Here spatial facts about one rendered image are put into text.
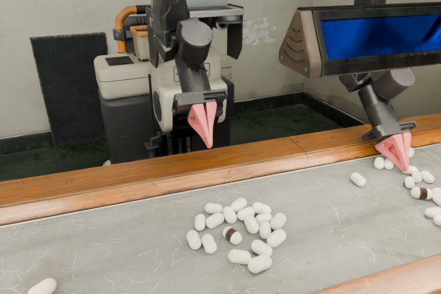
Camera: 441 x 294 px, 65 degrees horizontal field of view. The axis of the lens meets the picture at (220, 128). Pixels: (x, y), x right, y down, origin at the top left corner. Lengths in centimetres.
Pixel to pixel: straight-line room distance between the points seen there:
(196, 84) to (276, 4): 226
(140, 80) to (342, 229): 95
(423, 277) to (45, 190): 65
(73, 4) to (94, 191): 185
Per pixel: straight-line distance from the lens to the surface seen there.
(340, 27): 43
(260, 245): 57
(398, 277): 57
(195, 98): 63
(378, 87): 83
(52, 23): 246
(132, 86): 136
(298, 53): 41
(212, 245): 57
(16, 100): 259
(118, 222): 66
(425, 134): 103
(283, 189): 72
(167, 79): 111
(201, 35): 63
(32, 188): 76
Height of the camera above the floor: 116
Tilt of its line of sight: 26 degrees down
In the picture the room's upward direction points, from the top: straight up
